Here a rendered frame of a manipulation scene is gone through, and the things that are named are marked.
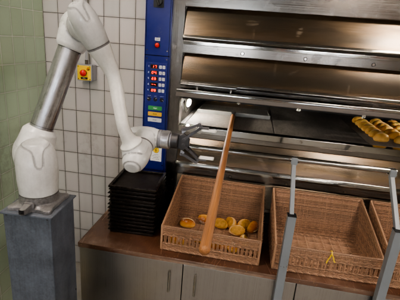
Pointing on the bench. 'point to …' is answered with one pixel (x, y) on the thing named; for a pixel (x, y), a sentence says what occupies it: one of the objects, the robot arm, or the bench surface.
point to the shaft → (216, 195)
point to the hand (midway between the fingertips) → (212, 144)
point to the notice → (156, 155)
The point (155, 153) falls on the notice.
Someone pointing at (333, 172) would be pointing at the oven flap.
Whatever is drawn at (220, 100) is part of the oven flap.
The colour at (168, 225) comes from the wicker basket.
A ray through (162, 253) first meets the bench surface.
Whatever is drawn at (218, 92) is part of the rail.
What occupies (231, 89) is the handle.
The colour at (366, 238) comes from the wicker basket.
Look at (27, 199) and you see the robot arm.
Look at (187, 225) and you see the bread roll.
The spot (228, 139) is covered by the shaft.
